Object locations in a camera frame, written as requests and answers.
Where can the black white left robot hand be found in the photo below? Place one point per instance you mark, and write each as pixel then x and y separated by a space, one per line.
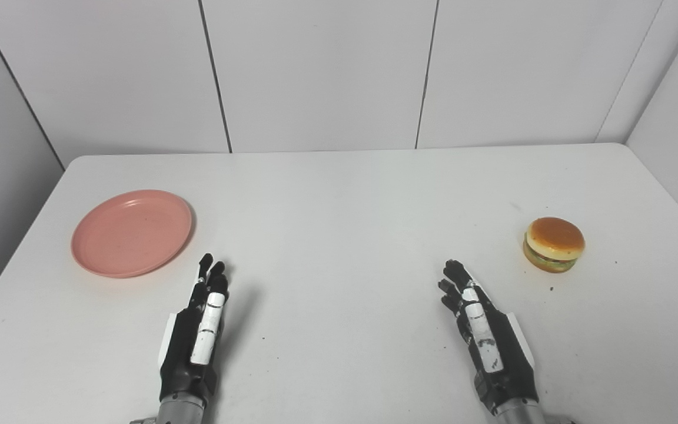
pixel 183 347

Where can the pink round plate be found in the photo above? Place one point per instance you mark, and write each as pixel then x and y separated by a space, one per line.
pixel 132 233

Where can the toy hamburger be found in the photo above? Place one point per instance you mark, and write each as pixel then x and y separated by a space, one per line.
pixel 554 238

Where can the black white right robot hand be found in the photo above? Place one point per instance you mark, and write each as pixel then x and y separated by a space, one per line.
pixel 507 359

